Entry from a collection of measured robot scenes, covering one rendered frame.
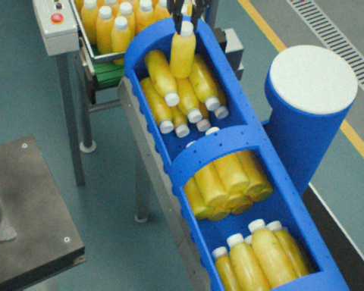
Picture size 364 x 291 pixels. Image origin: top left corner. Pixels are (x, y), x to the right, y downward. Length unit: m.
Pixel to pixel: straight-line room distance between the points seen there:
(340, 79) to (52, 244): 1.02
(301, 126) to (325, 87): 0.14
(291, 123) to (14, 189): 0.86
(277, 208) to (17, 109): 1.78
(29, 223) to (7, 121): 1.58
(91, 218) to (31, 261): 1.27
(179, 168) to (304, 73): 0.61
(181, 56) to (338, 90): 0.53
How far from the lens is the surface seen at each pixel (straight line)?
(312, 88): 1.79
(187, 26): 1.52
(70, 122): 2.27
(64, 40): 1.80
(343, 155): 2.99
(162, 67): 1.63
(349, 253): 2.56
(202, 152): 1.37
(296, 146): 1.88
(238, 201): 1.50
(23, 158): 1.51
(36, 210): 1.43
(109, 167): 2.74
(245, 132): 1.40
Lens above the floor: 2.36
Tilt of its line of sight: 57 degrees down
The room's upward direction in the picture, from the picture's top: 8 degrees clockwise
